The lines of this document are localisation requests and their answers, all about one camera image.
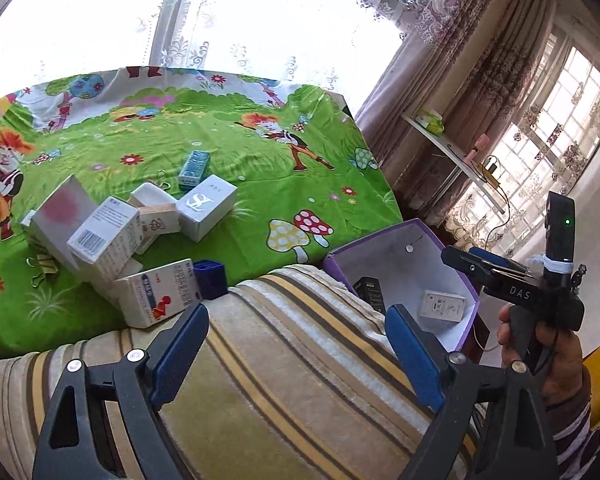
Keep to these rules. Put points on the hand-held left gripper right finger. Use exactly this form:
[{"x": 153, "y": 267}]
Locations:
[{"x": 410, "y": 355}]

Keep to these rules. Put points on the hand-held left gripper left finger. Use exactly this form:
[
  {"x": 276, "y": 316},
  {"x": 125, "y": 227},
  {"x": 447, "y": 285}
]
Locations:
[{"x": 180, "y": 355}]

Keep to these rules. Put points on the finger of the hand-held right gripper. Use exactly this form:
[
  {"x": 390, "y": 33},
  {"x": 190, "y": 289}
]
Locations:
[
  {"x": 485, "y": 254},
  {"x": 460, "y": 259}
]

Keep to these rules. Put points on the small white box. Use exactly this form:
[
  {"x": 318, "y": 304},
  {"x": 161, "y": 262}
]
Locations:
[{"x": 442, "y": 306}]

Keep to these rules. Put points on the purple cardboard box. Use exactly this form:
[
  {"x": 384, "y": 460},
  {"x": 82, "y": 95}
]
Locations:
[{"x": 405, "y": 270}]

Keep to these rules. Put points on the black box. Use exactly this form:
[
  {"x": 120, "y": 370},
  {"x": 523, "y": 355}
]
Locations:
[{"x": 370, "y": 296}]

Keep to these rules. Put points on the dark blue box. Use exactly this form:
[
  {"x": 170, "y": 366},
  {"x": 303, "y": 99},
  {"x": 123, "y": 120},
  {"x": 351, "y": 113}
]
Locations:
[{"x": 210, "y": 280}]

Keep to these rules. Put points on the white box with barcode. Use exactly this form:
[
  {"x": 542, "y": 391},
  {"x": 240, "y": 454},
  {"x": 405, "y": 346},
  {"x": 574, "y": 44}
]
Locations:
[{"x": 105, "y": 240}]

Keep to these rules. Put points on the white box silver letters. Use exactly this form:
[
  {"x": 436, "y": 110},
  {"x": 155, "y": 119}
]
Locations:
[{"x": 205, "y": 210}]

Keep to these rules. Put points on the gold binder clip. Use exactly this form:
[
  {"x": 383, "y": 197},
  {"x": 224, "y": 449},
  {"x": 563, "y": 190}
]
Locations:
[{"x": 45, "y": 265}]

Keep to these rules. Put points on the person's right forearm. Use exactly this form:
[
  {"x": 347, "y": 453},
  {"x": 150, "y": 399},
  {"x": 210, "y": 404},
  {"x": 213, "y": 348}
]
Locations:
[{"x": 585, "y": 440}]

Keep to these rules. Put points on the person's right hand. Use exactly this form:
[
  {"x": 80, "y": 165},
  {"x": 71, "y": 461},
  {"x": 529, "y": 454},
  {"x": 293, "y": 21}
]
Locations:
[{"x": 565, "y": 360}]

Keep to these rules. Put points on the white box red figure print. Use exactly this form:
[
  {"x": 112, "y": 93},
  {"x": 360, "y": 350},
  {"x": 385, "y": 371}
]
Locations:
[{"x": 155, "y": 295}]

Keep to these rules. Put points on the white shelf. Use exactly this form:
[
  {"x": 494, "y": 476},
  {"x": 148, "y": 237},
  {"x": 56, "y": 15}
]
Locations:
[{"x": 455, "y": 155}]

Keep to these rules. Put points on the pink bottle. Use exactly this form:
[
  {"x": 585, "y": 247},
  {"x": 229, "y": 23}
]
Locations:
[{"x": 476, "y": 149}]

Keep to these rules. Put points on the striped beige plush blanket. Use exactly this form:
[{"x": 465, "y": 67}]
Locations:
[{"x": 290, "y": 385}]

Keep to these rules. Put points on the floral lace curtain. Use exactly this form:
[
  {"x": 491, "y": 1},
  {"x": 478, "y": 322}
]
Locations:
[{"x": 545, "y": 150}]

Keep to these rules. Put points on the beige wooden box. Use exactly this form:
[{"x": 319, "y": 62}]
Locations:
[{"x": 160, "y": 220}]

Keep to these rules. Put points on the green tissue pack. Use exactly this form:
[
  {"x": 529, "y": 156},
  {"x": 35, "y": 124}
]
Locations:
[{"x": 430, "y": 121}]

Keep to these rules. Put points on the white rounded box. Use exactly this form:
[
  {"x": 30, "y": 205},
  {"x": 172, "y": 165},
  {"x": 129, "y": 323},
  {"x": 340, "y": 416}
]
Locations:
[{"x": 152, "y": 195}]

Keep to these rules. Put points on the dark binder clip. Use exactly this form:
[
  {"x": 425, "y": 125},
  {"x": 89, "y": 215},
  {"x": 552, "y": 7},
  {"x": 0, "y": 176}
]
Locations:
[{"x": 164, "y": 182}]

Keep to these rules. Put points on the brown patterned curtain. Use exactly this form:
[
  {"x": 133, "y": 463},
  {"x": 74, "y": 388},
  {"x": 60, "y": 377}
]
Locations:
[{"x": 460, "y": 75}]

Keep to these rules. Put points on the teal box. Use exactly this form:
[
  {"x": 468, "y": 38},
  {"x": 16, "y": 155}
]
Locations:
[{"x": 194, "y": 170}]

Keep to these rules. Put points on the grey box red blotch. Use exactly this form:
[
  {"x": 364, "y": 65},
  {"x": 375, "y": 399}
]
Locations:
[{"x": 62, "y": 210}]

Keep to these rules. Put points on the green cartoon printed blanket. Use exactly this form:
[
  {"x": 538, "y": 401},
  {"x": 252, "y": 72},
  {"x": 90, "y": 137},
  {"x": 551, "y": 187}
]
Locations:
[{"x": 280, "y": 185}]

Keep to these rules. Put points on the white lace curtain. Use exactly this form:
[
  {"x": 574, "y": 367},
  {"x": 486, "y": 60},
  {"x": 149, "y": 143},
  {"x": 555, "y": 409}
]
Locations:
[{"x": 280, "y": 25}]

